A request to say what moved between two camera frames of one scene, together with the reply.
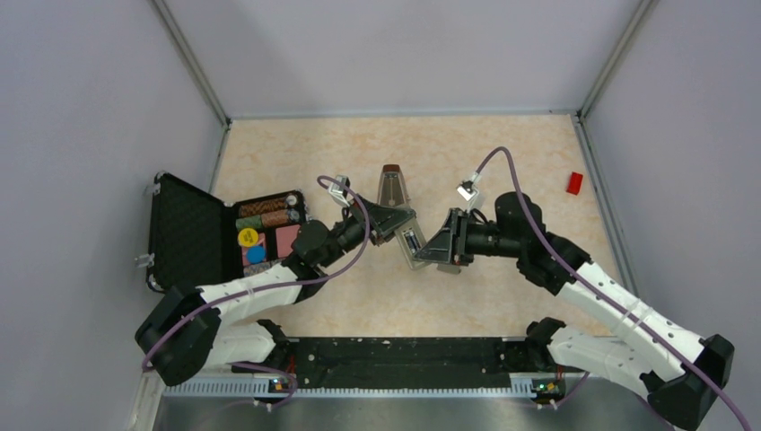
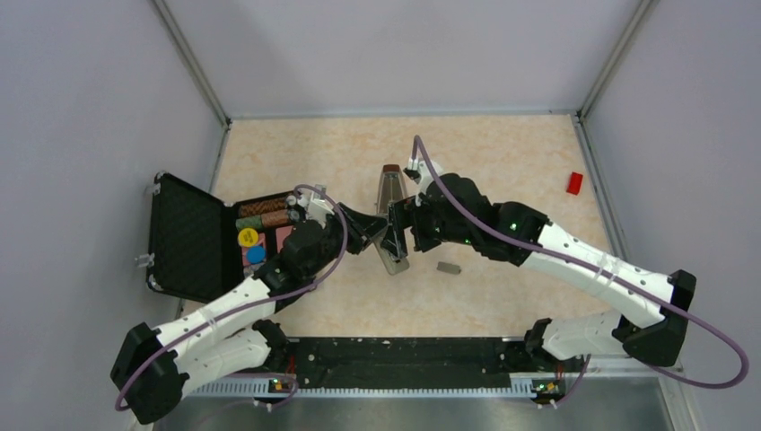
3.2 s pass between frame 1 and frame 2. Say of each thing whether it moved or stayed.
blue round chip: stayed
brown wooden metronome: stayed
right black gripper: moved
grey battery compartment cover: stayed
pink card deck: stayed
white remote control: moved
